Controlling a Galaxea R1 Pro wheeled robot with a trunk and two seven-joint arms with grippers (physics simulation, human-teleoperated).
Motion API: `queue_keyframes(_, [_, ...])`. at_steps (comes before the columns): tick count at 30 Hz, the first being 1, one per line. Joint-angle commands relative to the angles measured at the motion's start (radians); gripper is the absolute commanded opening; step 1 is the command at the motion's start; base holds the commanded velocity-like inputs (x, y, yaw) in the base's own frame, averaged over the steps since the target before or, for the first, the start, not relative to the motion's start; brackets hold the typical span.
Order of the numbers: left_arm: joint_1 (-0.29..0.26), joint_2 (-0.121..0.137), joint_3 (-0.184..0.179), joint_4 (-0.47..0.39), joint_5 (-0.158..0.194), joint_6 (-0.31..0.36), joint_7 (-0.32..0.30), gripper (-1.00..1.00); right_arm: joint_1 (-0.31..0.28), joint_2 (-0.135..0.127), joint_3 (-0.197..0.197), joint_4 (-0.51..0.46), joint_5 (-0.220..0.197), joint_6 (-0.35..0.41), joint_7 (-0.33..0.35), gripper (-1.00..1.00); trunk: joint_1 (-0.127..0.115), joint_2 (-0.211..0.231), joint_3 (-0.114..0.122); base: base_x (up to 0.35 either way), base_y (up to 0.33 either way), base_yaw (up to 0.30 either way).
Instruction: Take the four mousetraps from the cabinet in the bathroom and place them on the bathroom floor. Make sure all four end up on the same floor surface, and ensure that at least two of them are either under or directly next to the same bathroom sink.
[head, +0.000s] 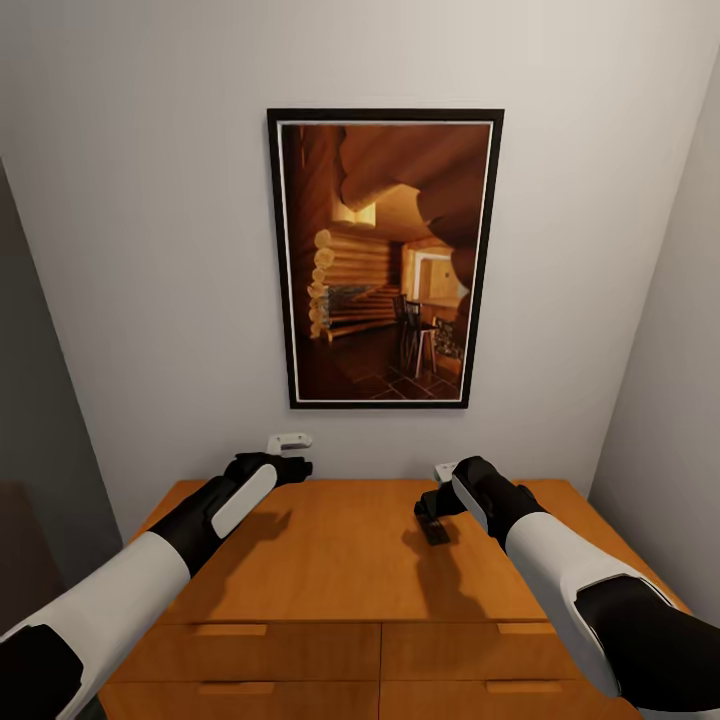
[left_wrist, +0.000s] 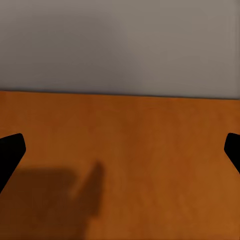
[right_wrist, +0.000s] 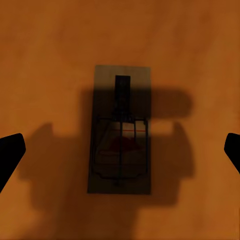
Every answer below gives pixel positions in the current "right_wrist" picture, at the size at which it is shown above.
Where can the mousetrap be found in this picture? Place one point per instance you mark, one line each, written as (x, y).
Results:
(120, 139)

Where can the cabinet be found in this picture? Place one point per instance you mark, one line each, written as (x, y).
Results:
(48, 53)

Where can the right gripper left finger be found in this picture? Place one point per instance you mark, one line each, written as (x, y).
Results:
(12, 148)

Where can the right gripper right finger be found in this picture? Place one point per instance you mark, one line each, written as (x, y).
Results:
(232, 149)

